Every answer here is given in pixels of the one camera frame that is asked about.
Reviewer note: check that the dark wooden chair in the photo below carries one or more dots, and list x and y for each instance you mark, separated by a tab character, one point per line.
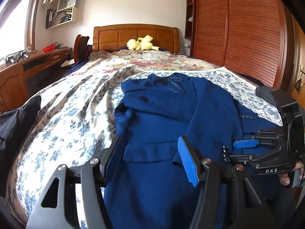
79	47

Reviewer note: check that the wooden slatted wardrobe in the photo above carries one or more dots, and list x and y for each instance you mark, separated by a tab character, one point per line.
238	28

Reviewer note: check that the pink floral quilt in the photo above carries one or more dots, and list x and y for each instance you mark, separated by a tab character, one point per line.
154	60

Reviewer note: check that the grey garment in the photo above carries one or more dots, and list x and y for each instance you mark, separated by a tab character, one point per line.
263	91

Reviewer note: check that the wooden bed headboard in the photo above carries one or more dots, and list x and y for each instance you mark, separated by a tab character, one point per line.
112	35

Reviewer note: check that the wood-framed window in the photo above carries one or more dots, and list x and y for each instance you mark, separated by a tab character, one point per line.
14	28

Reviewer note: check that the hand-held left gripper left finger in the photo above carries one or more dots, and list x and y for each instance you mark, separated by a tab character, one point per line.
114	156

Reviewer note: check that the white paper bag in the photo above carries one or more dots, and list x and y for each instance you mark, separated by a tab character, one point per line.
68	2

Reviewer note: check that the long wooden desk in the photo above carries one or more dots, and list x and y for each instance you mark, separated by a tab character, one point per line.
12	83

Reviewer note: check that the yellow plush toy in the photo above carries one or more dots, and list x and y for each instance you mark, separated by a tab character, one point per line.
140	44

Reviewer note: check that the person's right hand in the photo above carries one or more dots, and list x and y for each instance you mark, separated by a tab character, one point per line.
284	179

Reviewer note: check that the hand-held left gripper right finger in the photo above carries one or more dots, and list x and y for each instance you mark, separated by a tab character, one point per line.
188	159

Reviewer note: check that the red bowl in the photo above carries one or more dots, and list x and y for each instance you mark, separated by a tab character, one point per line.
48	49

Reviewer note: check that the blue suit jacket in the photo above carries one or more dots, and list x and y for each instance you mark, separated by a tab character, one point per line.
152	124

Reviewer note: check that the row of books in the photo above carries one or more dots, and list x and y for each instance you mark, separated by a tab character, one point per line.
59	18

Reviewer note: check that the bed with floral sheet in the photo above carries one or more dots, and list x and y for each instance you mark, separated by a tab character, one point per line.
71	114

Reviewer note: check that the black metal device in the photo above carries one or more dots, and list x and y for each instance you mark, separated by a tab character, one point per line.
16	57

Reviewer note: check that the black garment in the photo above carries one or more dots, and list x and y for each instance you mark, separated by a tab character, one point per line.
16	121

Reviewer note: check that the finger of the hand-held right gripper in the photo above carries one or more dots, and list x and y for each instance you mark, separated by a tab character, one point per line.
240	158
245	143

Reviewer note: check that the white wall shelf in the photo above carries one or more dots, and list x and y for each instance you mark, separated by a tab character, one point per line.
73	16

